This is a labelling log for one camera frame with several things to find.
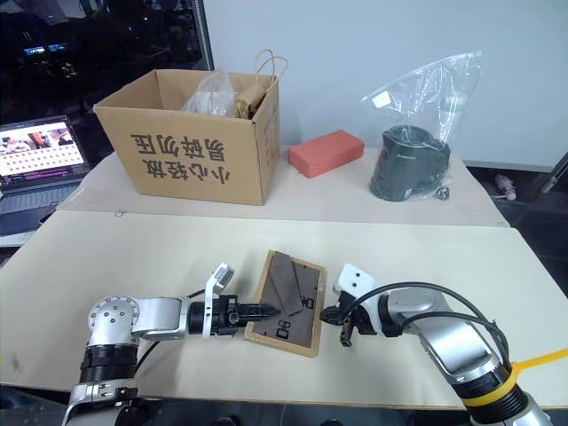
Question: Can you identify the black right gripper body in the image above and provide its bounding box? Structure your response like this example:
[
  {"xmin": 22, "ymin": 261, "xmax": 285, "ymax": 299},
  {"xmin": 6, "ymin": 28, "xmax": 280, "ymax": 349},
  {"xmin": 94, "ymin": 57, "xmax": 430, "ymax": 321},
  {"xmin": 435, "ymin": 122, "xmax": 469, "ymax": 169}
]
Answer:
[{"xmin": 337, "ymin": 290, "xmax": 376, "ymax": 337}]

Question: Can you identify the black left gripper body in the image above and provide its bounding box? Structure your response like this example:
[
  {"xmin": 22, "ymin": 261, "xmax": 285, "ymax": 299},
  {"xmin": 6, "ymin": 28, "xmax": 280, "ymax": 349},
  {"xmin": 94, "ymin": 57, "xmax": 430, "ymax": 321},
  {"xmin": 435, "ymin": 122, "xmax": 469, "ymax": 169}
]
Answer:
[{"xmin": 208, "ymin": 294, "xmax": 246, "ymax": 338}]

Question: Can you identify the grey metal stand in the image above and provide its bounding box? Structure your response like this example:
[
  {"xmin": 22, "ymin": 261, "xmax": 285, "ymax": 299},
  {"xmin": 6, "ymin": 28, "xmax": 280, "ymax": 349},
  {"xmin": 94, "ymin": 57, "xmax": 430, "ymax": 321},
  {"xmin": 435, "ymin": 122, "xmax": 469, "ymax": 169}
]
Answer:
[{"xmin": 540, "ymin": 152, "xmax": 568, "ymax": 194}]

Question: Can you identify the black kettle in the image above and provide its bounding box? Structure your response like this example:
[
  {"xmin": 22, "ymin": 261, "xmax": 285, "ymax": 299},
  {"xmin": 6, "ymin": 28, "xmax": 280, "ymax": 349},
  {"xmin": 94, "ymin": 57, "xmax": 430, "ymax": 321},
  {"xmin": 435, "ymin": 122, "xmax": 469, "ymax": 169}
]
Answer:
[{"xmin": 369, "ymin": 124, "xmax": 452, "ymax": 203}]

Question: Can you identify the brown cardboard box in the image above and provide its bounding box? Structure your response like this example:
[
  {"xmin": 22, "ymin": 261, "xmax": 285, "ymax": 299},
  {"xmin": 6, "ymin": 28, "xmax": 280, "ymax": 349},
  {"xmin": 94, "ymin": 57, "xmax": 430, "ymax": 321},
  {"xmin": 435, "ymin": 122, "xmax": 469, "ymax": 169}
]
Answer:
[{"xmin": 93, "ymin": 68, "xmax": 282, "ymax": 207}]

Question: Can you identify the red brick block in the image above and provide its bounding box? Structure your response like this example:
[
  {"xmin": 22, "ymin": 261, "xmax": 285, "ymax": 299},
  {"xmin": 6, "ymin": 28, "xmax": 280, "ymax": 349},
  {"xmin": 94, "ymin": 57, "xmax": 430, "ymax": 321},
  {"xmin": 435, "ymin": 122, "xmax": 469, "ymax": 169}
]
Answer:
[{"xmin": 287, "ymin": 129, "xmax": 367, "ymax": 179}]

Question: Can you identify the yellow zip tie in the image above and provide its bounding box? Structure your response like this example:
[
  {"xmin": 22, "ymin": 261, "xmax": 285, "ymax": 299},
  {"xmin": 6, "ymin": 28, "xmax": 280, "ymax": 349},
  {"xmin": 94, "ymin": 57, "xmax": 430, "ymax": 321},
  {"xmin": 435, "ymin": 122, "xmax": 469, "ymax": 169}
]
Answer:
[{"xmin": 460, "ymin": 348, "xmax": 568, "ymax": 407}]

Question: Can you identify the pink toy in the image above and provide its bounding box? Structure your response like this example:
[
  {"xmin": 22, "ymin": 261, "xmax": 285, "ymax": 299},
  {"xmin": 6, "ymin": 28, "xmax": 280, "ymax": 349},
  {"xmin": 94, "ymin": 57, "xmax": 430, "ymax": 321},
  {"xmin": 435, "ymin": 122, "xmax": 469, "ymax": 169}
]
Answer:
[{"xmin": 493, "ymin": 173, "xmax": 519, "ymax": 201}]

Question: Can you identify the small clear plastic bag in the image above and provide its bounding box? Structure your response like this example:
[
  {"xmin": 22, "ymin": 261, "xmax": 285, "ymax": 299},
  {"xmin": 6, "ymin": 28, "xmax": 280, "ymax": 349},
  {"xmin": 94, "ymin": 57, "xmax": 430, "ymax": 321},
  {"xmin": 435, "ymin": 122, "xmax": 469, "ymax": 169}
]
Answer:
[{"xmin": 180, "ymin": 70, "xmax": 235, "ymax": 119}]

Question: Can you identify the dark device in plastic bag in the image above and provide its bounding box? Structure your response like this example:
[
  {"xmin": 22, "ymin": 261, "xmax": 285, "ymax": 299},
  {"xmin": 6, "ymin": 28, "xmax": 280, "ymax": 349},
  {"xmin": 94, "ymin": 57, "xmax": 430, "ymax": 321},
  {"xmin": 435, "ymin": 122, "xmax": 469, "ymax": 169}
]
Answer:
[{"xmin": 360, "ymin": 50, "xmax": 484, "ymax": 201}]

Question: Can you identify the open laptop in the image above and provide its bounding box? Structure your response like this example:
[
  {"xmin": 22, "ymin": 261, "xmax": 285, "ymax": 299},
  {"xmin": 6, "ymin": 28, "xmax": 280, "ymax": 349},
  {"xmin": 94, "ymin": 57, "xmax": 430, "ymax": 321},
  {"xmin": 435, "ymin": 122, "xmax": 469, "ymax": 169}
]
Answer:
[{"xmin": 0, "ymin": 114, "xmax": 93, "ymax": 237}]

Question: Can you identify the wooden picture frame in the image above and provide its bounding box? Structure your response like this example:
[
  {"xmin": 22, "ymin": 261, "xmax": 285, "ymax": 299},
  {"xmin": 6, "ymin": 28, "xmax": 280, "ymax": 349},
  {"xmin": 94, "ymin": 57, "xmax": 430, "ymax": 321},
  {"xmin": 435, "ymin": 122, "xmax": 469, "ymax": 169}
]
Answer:
[{"xmin": 242, "ymin": 249, "xmax": 327, "ymax": 359}]

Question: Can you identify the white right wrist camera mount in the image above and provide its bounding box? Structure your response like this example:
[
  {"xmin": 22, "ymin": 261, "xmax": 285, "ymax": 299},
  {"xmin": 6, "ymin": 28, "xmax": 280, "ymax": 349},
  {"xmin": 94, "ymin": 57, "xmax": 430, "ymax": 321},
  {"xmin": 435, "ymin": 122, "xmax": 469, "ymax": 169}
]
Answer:
[{"xmin": 332, "ymin": 263, "xmax": 382, "ymax": 335}]

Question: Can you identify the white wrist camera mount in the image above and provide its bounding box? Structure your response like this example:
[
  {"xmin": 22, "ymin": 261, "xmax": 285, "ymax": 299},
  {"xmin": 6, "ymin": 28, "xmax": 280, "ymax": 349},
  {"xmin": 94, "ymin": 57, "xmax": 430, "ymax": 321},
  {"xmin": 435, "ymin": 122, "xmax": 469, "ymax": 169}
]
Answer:
[
  {"xmin": 332, "ymin": 263, "xmax": 382, "ymax": 335},
  {"xmin": 201, "ymin": 262, "xmax": 237, "ymax": 341}
]

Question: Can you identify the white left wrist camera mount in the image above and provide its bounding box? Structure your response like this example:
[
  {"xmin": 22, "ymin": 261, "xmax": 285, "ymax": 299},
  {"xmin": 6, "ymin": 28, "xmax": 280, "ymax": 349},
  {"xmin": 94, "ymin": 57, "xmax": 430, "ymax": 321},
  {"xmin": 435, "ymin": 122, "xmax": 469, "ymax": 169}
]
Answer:
[{"xmin": 201, "ymin": 262, "xmax": 237, "ymax": 341}]

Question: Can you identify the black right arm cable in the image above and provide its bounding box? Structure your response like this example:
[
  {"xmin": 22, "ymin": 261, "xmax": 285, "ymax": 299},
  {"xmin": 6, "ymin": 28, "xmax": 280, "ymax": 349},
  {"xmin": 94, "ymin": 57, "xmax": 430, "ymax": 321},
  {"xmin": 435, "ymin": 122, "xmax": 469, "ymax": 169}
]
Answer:
[{"xmin": 342, "ymin": 280, "xmax": 512, "ymax": 366}]

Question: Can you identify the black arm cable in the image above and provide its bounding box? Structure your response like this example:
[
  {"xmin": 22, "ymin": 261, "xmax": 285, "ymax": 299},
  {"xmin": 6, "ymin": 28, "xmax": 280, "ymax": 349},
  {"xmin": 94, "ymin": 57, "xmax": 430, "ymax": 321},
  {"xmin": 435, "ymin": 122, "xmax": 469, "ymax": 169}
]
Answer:
[
  {"xmin": 342, "ymin": 280, "xmax": 512, "ymax": 366},
  {"xmin": 131, "ymin": 340, "xmax": 162, "ymax": 378}
]

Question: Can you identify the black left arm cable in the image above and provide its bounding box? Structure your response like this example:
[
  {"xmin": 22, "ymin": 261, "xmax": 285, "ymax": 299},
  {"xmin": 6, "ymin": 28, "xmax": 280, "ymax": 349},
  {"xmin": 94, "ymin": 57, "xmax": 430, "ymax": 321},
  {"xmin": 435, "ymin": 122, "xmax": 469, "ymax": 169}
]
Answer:
[{"xmin": 131, "ymin": 340, "xmax": 162, "ymax": 378}]

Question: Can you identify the brown paper handle bag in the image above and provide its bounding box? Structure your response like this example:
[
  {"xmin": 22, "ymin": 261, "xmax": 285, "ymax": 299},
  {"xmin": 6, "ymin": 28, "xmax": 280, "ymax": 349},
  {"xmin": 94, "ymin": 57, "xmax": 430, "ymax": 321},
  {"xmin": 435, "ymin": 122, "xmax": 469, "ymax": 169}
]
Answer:
[{"xmin": 233, "ymin": 49, "xmax": 290, "ymax": 122}]

